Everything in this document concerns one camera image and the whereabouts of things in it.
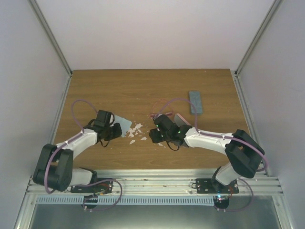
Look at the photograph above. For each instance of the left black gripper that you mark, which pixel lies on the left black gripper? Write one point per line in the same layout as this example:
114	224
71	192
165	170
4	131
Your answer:
118	132

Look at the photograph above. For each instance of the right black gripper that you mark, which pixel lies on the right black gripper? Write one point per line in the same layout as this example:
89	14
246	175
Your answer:
154	137

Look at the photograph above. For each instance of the pink tinted sunglasses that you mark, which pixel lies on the pink tinted sunglasses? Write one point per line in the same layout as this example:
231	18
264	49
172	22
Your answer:
168	111

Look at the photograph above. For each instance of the teal glasses case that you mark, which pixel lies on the teal glasses case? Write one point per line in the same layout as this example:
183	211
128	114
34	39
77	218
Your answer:
196	100

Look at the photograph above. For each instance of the pink glasses case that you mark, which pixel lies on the pink glasses case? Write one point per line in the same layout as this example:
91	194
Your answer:
179	120

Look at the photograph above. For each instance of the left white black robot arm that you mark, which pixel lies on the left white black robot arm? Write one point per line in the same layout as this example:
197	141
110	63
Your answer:
54	169

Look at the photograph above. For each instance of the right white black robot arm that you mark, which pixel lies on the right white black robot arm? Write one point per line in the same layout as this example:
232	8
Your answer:
243	153

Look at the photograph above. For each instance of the aluminium frame rail front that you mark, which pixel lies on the aluminium frame rail front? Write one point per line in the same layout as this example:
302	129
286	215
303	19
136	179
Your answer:
178	182

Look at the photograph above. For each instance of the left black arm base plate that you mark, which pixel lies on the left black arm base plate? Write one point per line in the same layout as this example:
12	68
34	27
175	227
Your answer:
104	187

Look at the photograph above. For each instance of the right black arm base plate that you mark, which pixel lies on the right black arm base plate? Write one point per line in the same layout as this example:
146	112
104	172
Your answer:
205	186

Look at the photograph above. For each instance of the grey slotted cable duct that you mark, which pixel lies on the grey slotted cable duct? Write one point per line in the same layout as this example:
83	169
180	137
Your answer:
128	200

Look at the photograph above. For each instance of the left aluminium frame post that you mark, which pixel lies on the left aluminium frame post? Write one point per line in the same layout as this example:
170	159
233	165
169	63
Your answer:
41	18

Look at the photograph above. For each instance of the aluminium frame post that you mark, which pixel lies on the aluminium frame post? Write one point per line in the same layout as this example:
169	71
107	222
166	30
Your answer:
41	18
262	28

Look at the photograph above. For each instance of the right aluminium frame post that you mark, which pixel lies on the right aluminium frame post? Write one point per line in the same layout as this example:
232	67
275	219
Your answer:
262	28

